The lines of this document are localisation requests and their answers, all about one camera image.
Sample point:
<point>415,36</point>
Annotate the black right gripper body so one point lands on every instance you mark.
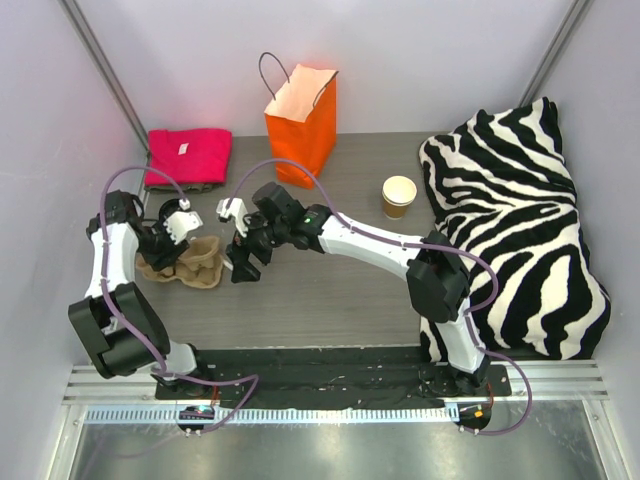
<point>248,245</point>

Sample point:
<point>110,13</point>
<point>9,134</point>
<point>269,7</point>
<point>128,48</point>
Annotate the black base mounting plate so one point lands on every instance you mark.
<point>383,377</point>

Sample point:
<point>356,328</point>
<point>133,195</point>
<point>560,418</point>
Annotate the zebra print blanket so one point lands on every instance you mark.
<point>501,191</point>

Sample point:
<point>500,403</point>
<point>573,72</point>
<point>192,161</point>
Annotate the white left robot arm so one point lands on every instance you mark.
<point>115,323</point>

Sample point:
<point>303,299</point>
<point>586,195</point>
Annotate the folded pink shirt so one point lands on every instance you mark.
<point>191,157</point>

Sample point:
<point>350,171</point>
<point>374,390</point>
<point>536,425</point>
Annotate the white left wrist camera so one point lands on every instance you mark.
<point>181,222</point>

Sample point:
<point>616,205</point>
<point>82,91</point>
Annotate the orange paper gift bag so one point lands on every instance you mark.
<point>301,122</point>

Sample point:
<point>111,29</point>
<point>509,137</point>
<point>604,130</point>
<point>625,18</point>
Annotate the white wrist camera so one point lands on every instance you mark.
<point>181,222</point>
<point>233,209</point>

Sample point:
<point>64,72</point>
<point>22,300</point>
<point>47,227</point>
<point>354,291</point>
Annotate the aluminium front rail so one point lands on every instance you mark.
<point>137,400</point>

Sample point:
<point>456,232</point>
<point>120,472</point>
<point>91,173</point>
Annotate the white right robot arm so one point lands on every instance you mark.
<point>436,277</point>

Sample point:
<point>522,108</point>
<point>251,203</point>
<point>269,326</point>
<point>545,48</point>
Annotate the brown cardboard cup carrier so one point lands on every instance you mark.
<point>200,266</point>

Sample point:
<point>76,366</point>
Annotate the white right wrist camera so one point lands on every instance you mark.
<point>233,209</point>

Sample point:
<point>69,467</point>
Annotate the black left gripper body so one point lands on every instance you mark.
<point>161,248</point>

